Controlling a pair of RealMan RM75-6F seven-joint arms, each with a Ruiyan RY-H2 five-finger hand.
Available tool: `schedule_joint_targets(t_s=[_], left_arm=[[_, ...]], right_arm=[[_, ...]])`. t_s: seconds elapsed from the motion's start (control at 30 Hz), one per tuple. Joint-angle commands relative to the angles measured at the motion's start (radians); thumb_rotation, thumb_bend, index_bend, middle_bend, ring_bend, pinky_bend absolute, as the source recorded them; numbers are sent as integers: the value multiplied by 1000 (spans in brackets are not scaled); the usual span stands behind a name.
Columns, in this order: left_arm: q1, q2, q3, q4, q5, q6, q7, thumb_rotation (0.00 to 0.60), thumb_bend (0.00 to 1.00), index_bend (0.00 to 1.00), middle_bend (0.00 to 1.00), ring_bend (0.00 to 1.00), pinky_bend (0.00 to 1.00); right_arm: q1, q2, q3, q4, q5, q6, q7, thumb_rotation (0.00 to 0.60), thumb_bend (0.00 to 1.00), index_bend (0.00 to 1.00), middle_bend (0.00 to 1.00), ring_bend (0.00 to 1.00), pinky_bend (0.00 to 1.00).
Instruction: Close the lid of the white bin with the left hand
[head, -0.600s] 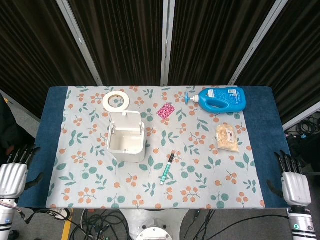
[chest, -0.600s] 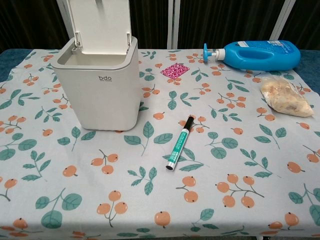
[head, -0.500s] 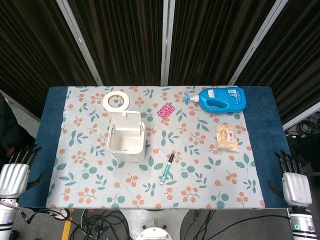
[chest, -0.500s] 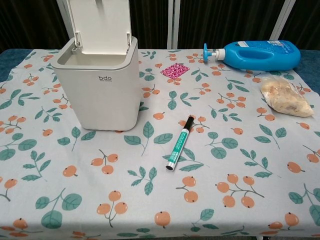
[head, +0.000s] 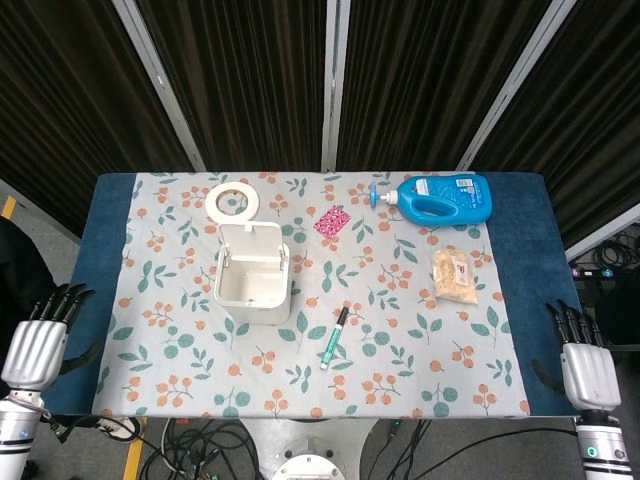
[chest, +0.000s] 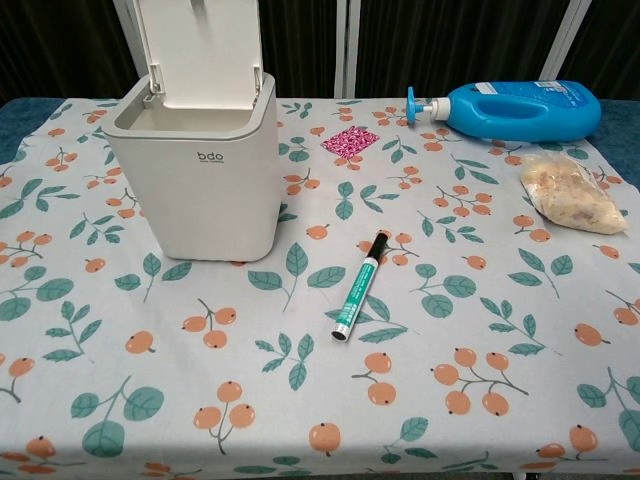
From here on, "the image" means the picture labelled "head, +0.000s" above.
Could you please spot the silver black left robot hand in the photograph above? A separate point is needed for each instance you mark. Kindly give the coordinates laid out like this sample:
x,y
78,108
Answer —
x,y
35,350

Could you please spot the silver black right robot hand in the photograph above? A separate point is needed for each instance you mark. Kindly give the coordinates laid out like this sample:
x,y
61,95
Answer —
x,y
590,372

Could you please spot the white plastic bin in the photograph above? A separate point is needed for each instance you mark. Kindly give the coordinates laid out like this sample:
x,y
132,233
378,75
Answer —
x,y
260,312

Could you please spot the white plastic container lid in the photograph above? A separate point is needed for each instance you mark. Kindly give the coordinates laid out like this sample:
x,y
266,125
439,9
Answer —
x,y
250,242

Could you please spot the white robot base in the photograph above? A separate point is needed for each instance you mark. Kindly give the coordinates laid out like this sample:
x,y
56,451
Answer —
x,y
310,445

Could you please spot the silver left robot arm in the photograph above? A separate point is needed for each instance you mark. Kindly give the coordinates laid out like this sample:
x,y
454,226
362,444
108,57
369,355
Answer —
x,y
17,430

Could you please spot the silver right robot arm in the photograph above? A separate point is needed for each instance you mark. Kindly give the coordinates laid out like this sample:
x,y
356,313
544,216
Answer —
x,y
602,445

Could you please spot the black power strip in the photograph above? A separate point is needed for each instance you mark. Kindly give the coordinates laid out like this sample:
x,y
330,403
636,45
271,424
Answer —
x,y
595,274

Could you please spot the black white sneaker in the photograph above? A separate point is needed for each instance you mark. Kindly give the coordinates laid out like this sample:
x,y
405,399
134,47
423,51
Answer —
x,y
117,429

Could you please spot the blue table cover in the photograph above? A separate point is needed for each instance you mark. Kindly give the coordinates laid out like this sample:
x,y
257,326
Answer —
x,y
530,260

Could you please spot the clear bag of snacks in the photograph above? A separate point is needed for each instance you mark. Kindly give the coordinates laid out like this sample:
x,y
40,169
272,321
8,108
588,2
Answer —
x,y
452,277

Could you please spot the floral print tablecloth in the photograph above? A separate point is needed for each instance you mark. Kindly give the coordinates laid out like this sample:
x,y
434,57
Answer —
x,y
380,320

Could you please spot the blue pump detergent bottle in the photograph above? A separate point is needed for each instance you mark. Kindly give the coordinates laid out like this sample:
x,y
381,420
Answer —
x,y
445,200

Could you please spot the white tape roll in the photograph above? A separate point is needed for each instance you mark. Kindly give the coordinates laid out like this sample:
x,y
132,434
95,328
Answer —
x,y
212,205

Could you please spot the dark ribbed partition panel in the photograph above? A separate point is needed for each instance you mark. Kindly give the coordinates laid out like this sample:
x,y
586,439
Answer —
x,y
250,85
425,85
595,125
65,100

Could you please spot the green marker with black cap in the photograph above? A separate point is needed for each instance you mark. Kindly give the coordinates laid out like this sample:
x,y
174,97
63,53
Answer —
x,y
332,340

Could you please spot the pink patterned packet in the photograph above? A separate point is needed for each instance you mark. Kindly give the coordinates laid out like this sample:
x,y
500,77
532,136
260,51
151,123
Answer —
x,y
332,221

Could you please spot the silver partition frame post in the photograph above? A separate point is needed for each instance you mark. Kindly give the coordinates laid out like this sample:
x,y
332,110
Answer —
x,y
515,85
160,85
334,85
605,230

